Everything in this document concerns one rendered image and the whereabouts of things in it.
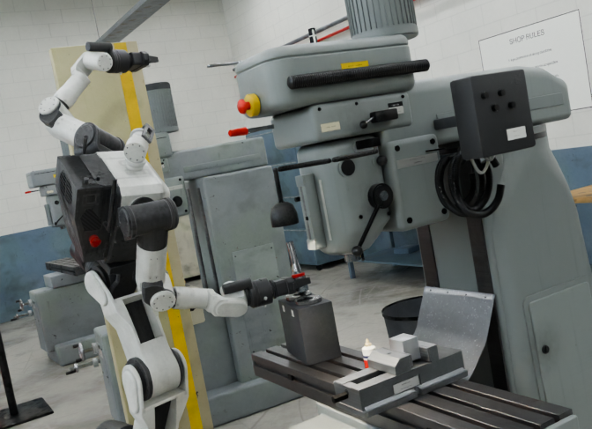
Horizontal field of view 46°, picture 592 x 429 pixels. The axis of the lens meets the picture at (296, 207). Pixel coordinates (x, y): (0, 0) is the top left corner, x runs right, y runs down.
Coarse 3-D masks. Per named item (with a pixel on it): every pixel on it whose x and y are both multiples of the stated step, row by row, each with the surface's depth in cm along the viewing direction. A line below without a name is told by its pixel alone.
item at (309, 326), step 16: (288, 304) 234; (304, 304) 227; (320, 304) 226; (288, 320) 236; (304, 320) 224; (320, 320) 226; (288, 336) 240; (304, 336) 224; (320, 336) 226; (336, 336) 228; (304, 352) 226; (320, 352) 226; (336, 352) 228
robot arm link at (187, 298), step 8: (168, 280) 219; (168, 288) 215; (176, 288) 222; (184, 288) 223; (192, 288) 225; (200, 288) 227; (176, 296) 220; (184, 296) 221; (192, 296) 222; (200, 296) 224; (176, 304) 220; (184, 304) 221; (192, 304) 223; (200, 304) 224
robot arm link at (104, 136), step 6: (102, 132) 228; (102, 138) 227; (108, 138) 230; (114, 138) 232; (102, 144) 227; (108, 144) 229; (114, 144) 232; (120, 144) 234; (114, 150) 232; (120, 150) 234
